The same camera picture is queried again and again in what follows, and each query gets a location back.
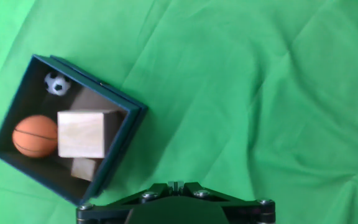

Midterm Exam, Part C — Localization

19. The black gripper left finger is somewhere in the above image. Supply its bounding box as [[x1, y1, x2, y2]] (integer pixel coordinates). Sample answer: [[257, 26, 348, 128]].
[[75, 181, 176, 224]]

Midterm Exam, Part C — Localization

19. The large wooden block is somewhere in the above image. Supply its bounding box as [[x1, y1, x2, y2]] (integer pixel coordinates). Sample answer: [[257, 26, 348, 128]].
[[57, 108, 121, 159]]

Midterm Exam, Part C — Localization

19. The small toy soccer ball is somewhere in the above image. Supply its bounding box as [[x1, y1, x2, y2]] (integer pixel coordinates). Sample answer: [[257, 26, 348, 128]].
[[44, 70, 72, 96]]

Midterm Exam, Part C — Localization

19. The green cloth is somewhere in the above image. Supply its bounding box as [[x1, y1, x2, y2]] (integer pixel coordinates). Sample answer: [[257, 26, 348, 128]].
[[0, 0, 358, 224]]

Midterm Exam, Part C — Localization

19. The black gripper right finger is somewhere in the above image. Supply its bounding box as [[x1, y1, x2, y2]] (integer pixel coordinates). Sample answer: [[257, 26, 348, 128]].
[[176, 181, 276, 224]]

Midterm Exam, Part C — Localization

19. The dark green gift box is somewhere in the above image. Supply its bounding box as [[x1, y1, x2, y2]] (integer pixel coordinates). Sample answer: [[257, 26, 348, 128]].
[[0, 54, 149, 206]]

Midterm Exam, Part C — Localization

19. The orange toy basketball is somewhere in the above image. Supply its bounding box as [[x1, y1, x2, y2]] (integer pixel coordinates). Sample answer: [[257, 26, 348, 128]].
[[12, 114, 58, 159]]

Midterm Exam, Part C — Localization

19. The small wooden block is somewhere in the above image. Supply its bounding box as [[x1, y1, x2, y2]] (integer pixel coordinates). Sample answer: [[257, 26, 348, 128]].
[[70, 157, 103, 182]]

